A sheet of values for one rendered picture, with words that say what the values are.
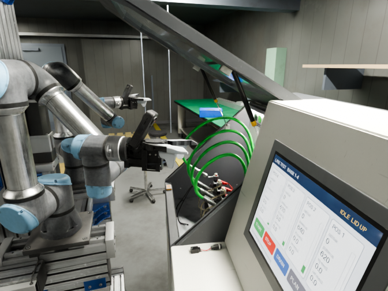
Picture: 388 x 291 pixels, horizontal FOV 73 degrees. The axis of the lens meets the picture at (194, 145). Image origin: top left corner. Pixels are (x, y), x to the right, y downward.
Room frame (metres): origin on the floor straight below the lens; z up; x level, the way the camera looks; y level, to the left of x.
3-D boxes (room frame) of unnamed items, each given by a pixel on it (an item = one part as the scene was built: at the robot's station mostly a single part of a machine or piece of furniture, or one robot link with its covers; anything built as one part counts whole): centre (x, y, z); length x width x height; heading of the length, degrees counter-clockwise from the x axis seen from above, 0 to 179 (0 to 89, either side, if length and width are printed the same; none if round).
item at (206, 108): (4.82, -0.43, 0.52); 2.95 x 1.13 x 1.04; 16
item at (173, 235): (1.22, 0.12, 0.87); 0.62 x 0.04 x 0.16; 8
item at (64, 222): (0.91, 0.53, 1.09); 0.15 x 0.15 x 0.10
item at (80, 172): (1.38, 0.67, 1.09); 0.15 x 0.15 x 0.10
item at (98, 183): (0.75, 0.29, 1.34); 0.11 x 0.08 x 0.11; 170
